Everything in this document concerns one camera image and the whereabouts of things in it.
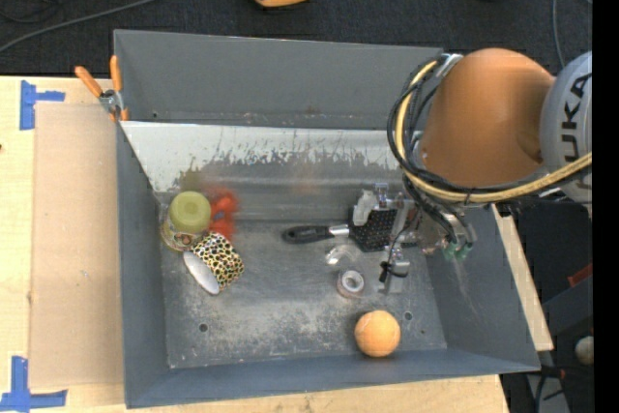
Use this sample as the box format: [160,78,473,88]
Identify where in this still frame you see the orange ball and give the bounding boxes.
[353,309,402,359]

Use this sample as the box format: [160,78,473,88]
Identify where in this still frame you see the spotted yellow and black cup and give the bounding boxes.
[182,231,246,297]

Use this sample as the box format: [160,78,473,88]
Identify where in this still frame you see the small grey tape roll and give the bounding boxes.
[336,268,367,300]

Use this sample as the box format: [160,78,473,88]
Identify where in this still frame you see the brown cardboard board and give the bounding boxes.
[27,101,128,394]

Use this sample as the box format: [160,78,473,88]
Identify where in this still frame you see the clear glass piece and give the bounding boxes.
[324,243,360,268]

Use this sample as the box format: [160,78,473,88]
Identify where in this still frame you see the red-orange soft toy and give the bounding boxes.
[206,187,242,244]

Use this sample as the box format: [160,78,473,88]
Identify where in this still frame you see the grey metal bin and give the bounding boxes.
[111,28,543,410]

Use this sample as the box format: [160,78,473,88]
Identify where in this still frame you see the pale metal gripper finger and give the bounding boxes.
[378,246,412,296]
[356,182,401,214]

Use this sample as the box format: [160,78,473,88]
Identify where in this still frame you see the black-handled perforated tool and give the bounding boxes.
[281,206,400,254]

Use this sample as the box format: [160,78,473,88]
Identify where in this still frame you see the yellow-green cup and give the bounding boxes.
[161,190,215,253]

